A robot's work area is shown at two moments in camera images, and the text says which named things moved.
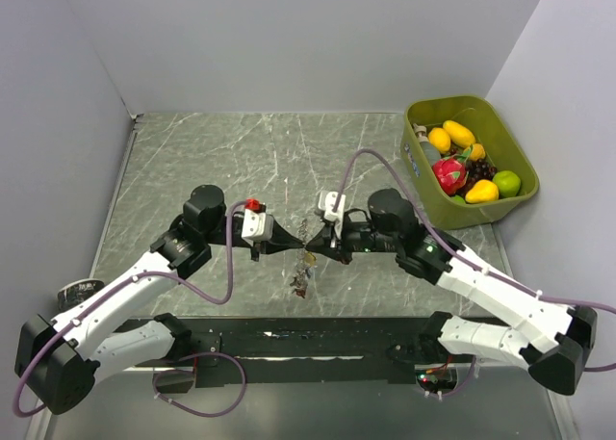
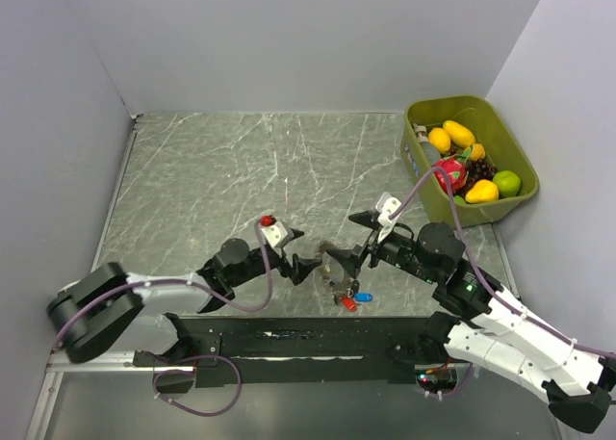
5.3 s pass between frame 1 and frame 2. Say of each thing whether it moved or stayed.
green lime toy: stayed
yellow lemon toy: stayed
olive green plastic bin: stayed
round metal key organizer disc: moved
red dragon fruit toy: stayed
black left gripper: moved
